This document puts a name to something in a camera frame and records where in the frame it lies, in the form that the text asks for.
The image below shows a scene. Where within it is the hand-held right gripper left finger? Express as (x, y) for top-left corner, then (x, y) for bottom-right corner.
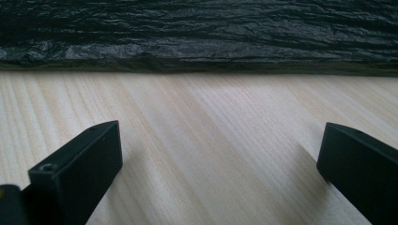
(20, 120), (124, 225)

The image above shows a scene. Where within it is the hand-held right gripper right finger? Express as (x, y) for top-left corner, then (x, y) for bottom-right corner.
(316, 122), (398, 225)

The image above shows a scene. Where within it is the black garbage bag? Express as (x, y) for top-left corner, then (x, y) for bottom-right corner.
(0, 0), (398, 78)

